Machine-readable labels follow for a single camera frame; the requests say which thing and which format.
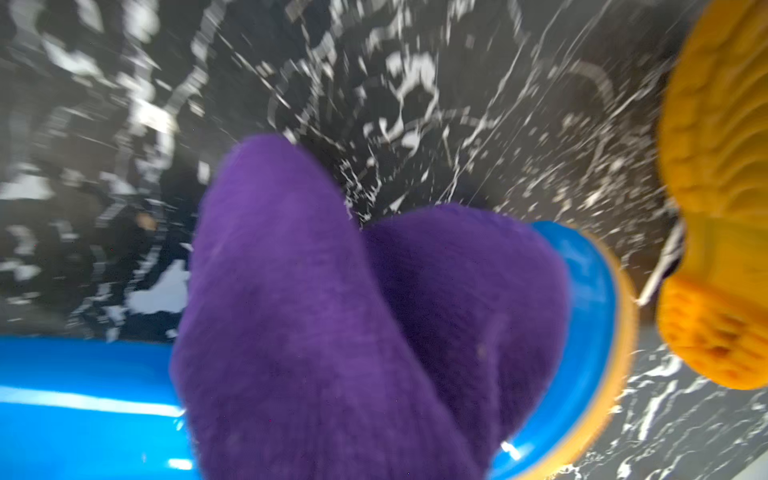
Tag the purple cloth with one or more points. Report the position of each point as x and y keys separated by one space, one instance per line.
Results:
x=313 y=348

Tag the blue rubber boot back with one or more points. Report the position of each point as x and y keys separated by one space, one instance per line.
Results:
x=712 y=141

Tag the blue rubber boot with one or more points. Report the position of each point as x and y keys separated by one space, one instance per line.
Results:
x=712 y=141
x=86 y=409

